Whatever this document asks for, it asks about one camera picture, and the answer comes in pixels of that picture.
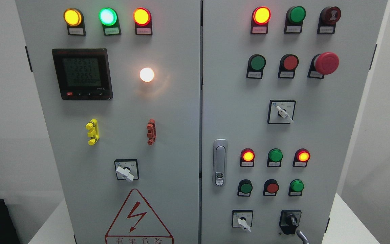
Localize black knob selector switch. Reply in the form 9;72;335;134
279;210;302;235

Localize grey electrical control cabinet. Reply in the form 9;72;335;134
16;0;387;244

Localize red terminal connector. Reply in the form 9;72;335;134
146;119;156;145

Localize red indicator light lower left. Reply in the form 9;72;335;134
240;148;255;168

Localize white lit indicator lamp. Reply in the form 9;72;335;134
139;67;155;82

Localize green push button lower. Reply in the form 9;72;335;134
237;179;253;197

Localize green push button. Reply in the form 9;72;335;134
237;179;253;197
246;54;266;79

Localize green push button upper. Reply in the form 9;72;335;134
246;54;266;79

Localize green indicator light lower middle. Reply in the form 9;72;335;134
267;148;283;168

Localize red push button lower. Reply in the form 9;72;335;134
263;179;279;197

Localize red push button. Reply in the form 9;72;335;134
263;179;279;197
278;54;299;79

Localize yellow terminal connector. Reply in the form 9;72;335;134
85;119;100;146

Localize red push button upper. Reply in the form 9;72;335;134
278;54;299;79

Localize red indicator light lower right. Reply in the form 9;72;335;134
293;148;311;168

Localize red electric hazard warning sticker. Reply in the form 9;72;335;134
104;189;174;244

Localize red indicator light left door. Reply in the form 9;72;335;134
133;7;153;36

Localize red indicator light door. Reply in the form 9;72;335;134
251;6;271;35
133;7;153;36

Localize green lamp button lower right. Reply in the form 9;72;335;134
288;179;305;197

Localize black digital power meter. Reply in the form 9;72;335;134
52;48;113;100

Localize red indicator light right door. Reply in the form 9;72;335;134
251;6;271;35

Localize green lit indicator light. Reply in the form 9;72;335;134
99;7;121;36

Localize red emergency stop mushroom button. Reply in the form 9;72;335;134
307;52;340;79

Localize green indicator light top right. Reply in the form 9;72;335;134
284;6;306;34

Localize yellow indicator light top left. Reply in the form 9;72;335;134
64;8;86;36

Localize dark red buzzer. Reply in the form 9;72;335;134
317;6;342;34

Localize silver door lock handle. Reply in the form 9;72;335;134
213;139;228;186

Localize white selector switch left door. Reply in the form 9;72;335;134
114;159;139;182

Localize white selector switch upper right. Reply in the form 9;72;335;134
267;100;297;124

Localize white selector switch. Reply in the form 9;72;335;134
267;100;297;124
232;210;254;232

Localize white selector switch bottom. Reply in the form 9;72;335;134
232;210;254;232

